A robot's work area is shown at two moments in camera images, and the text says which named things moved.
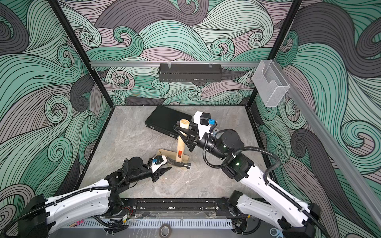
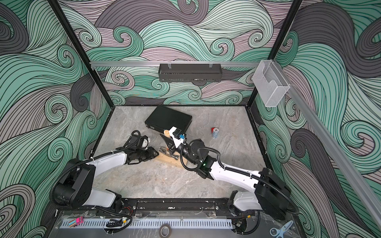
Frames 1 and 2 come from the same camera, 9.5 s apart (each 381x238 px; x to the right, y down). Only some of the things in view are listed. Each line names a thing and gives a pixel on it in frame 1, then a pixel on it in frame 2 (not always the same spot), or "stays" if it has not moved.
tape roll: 165,230 stays
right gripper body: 200,141 -> 175,149
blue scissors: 275,232 stays
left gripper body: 145,174 -> 143,155
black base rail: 178,208 stays
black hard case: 163,119 stays
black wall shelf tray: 190,73 stays
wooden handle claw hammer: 180,150 -> 164,150
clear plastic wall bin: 270,83 stays
